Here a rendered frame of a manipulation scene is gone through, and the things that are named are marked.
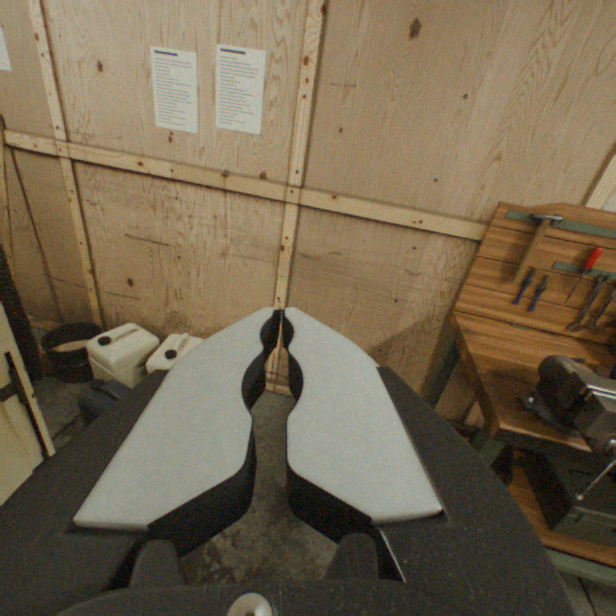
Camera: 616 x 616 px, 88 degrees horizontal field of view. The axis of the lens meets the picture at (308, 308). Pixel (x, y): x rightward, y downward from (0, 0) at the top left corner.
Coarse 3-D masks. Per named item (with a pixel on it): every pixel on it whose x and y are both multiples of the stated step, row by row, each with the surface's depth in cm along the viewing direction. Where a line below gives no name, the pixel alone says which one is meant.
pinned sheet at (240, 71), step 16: (224, 48) 129; (240, 48) 128; (224, 64) 132; (240, 64) 130; (256, 64) 129; (224, 80) 134; (240, 80) 133; (256, 80) 132; (224, 96) 137; (240, 96) 136; (256, 96) 134; (224, 112) 140; (240, 112) 138; (256, 112) 137; (240, 128) 141; (256, 128) 140
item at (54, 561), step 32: (128, 416) 7; (64, 448) 6; (96, 448) 6; (32, 480) 6; (64, 480) 6; (96, 480) 6; (0, 512) 5; (32, 512) 5; (64, 512) 5; (0, 544) 5; (32, 544) 5; (64, 544) 5; (96, 544) 5; (128, 544) 5; (0, 576) 5; (32, 576) 5; (64, 576) 5; (96, 576) 5; (128, 576) 5; (0, 608) 4; (32, 608) 4
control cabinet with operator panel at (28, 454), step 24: (0, 312) 70; (0, 336) 71; (0, 360) 74; (0, 384) 75; (24, 384) 79; (0, 408) 77; (24, 408) 83; (0, 432) 78; (24, 432) 84; (48, 432) 91; (0, 456) 80; (24, 456) 86; (48, 456) 92; (0, 480) 81; (24, 480) 88; (0, 504) 83
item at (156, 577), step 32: (160, 544) 5; (352, 544) 5; (160, 576) 5; (352, 576) 5; (64, 608) 4; (96, 608) 4; (128, 608) 4; (160, 608) 4; (192, 608) 4; (224, 608) 4; (256, 608) 4; (288, 608) 4; (320, 608) 4; (352, 608) 4; (384, 608) 4; (416, 608) 4; (448, 608) 4
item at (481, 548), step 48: (384, 384) 8; (432, 432) 7; (432, 480) 6; (480, 480) 6; (384, 528) 5; (432, 528) 5; (480, 528) 5; (528, 528) 5; (384, 576) 5; (432, 576) 5; (480, 576) 5; (528, 576) 5
